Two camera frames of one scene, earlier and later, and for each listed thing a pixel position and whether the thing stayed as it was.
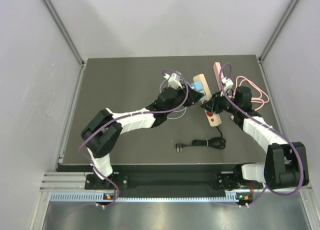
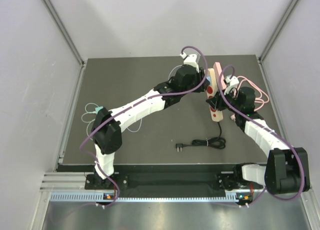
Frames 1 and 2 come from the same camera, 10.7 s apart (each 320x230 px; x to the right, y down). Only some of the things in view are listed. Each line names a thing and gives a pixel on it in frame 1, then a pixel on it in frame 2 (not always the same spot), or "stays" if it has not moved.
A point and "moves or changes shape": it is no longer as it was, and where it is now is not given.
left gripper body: (180, 95) to (198, 80)
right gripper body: (222, 102) stays
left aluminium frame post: (62, 27) stays
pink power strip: (217, 68) stays
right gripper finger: (209, 106) to (214, 102)
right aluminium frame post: (293, 2) stays
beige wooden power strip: (214, 119) moves or changes shape
